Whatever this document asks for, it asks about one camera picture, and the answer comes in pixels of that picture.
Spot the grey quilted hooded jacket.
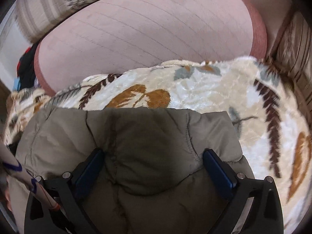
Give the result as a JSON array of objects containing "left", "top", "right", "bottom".
[{"left": 16, "top": 107, "right": 253, "bottom": 233}]

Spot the white patterned sleeve forearm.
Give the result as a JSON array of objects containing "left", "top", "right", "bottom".
[{"left": 1, "top": 143, "right": 60, "bottom": 210}]

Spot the pile of dark clothes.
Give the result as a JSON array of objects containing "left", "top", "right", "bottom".
[{"left": 13, "top": 42, "right": 39, "bottom": 91}]

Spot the person's left hand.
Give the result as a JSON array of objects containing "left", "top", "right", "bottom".
[{"left": 4, "top": 188, "right": 13, "bottom": 212}]

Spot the leaf patterned plush blanket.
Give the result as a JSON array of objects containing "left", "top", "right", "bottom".
[{"left": 3, "top": 57, "right": 311, "bottom": 233}]

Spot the striped floral side cushion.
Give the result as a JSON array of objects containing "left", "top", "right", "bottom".
[{"left": 267, "top": 11, "right": 311, "bottom": 127}]

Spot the pink bolster cushion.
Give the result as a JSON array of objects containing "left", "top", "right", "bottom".
[{"left": 34, "top": 0, "right": 267, "bottom": 95}]

